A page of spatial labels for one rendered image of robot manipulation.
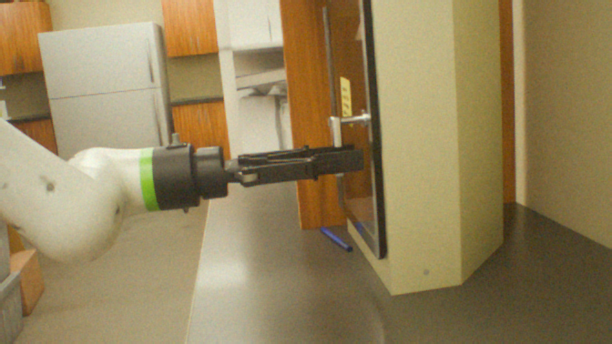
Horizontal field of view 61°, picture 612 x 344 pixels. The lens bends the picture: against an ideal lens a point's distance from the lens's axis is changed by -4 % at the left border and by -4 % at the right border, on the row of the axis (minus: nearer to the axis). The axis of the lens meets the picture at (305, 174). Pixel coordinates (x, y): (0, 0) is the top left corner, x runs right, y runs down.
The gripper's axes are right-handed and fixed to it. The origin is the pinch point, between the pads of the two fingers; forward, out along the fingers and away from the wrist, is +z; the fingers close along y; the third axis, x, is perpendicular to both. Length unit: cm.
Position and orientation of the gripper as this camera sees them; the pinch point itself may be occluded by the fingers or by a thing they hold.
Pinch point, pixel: (337, 158)
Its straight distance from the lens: 79.5
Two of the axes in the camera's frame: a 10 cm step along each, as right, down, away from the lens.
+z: 9.9, -1.1, 1.0
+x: 0.9, 9.7, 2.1
